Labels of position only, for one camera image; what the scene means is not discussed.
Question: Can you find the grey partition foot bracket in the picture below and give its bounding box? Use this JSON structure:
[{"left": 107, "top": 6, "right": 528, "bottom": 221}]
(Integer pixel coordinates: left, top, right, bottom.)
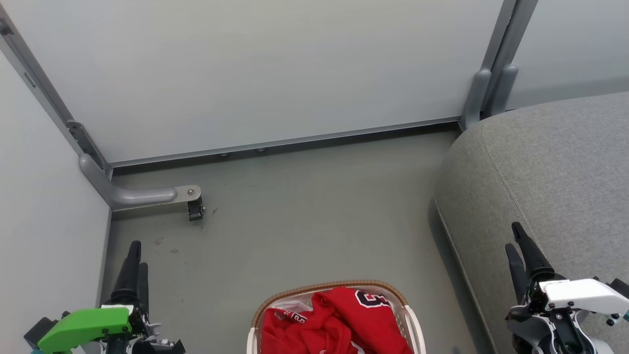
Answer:
[{"left": 79, "top": 153, "right": 202, "bottom": 212}]

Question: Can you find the white laundry basket brown rim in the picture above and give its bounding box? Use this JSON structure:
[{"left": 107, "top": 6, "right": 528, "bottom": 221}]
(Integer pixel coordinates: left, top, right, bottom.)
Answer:
[{"left": 247, "top": 280, "right": 427, "bottom": 354}]

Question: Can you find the grey partition bottom rail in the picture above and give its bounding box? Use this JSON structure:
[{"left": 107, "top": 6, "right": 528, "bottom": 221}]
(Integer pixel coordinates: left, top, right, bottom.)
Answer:
[{"left": 107, "top": 116, "right": 463, "bottom": 171}]

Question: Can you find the grey partition corner post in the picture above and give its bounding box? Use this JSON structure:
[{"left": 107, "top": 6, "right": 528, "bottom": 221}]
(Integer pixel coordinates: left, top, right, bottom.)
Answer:
[{"left": 0, "top": 4, "right": 113, "bottom": 174}]

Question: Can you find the grey double partition post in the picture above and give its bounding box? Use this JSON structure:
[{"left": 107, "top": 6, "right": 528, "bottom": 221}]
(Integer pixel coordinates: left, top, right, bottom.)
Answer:
[{"left": 460, "top": 0, "right": 539, "bottom": 131}]

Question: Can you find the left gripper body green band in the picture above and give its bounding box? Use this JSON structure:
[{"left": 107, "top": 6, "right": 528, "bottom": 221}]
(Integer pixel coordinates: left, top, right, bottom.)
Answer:
[{"left": 24, "top": 303, "right": 185, "bottom": 354}]

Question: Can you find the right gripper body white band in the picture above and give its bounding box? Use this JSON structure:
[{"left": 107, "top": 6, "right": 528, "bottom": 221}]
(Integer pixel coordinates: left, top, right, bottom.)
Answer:
[{"left": 506, "top": 277, "right": 629, "bottom": 354}]

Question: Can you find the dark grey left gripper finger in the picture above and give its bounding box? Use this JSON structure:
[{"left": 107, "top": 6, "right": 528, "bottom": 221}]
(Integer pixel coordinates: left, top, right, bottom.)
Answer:
[
  {"left": 138, "top": 263, "right": 150, "bottom": 316},
  {"left": 112, "top": 240, "right": 142, "bottom": 306}
]

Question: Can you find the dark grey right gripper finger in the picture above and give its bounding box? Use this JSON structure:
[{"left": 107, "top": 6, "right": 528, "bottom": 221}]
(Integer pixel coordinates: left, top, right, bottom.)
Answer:
[
  {"left": 505, "top": 244, "right": 531, "bottom": 306},
  {"left": 511, "top": 222, "right": 556, "bottom": 286}
]

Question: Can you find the red jersey shirt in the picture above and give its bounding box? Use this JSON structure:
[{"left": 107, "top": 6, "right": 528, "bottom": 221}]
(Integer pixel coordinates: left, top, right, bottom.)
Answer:
[{"left": 260, "top": 287, "right": 414, "bottom": 354}]

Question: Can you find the grey fabric sofa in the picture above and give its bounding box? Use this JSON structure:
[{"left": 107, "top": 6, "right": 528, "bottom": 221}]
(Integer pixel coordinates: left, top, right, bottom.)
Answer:
[{"left": 433, "top": 91, "right": 629, "bottom": 354}]

